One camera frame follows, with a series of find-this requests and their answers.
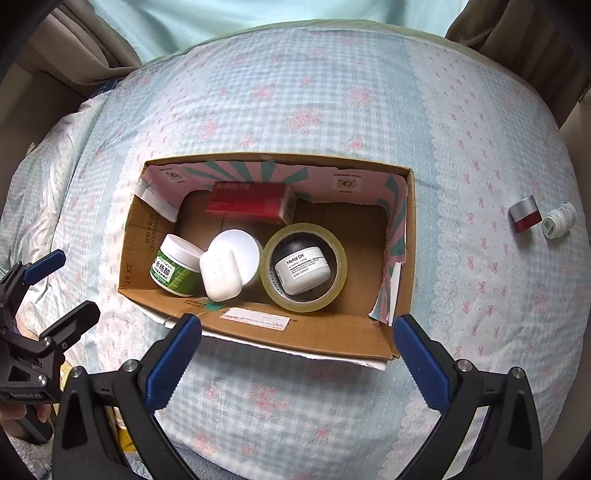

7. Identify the person's left hand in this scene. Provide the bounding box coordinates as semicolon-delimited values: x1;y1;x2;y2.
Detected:
0;402;49;440

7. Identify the cardboard box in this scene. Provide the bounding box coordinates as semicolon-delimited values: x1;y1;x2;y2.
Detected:
117;154;416;371

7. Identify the small white bottle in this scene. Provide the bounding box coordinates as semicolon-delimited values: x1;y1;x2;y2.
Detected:
541;202;578;241

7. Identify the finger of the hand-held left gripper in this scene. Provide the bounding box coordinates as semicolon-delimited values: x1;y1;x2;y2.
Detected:
39;300;101;354
0;249;66;297

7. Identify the red jar with silver lid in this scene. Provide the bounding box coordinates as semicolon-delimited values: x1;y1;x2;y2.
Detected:
509;195;542;234

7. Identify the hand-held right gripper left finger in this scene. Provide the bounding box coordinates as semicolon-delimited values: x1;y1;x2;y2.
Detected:
52;313;204;480

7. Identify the clear tape roll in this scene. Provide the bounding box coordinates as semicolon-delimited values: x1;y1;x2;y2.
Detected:
261;223;348;313

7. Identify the green jar with white lid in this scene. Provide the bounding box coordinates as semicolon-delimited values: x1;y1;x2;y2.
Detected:
150;234;205;296

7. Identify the red rectangular box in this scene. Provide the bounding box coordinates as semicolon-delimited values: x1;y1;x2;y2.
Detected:
205;181;298;225

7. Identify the white earbuds case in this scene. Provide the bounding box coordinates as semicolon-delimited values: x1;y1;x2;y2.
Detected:
199;249;242;302

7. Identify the white round jar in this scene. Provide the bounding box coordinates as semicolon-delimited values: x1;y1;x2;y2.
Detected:
205;229;263;289

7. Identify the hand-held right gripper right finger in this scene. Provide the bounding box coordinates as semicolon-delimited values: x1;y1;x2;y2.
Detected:
392;314;544;480

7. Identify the white pillow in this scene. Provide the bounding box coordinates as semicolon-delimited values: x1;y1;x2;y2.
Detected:
0;99;121;259

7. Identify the yellow cloth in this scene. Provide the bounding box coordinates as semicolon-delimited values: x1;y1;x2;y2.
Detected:
113;406;139;457

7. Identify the light blue hanging cloth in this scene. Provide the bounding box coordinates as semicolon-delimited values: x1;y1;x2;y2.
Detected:
92;0;472;64

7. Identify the black jar with white label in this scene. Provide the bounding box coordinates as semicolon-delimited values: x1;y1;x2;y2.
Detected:
274;235;332;296

